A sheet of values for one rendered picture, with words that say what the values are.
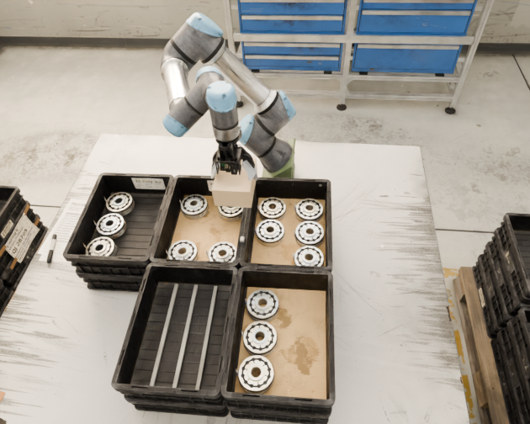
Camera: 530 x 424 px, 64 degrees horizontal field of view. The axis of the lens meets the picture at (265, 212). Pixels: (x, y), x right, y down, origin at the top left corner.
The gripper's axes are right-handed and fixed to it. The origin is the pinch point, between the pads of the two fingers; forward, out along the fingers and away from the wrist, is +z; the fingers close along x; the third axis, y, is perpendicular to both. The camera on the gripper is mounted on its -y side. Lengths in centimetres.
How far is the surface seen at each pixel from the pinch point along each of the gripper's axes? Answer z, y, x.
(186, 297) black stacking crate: 26.5, 30.8, -14.4
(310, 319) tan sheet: 26, 35, 27
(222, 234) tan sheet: 26.7, 4.1, -6.9
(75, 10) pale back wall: 77, -271, -199
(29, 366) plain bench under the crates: 39, 54, -65
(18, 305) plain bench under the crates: 39, 33, -80
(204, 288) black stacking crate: 26.7, 26.7, -9.0
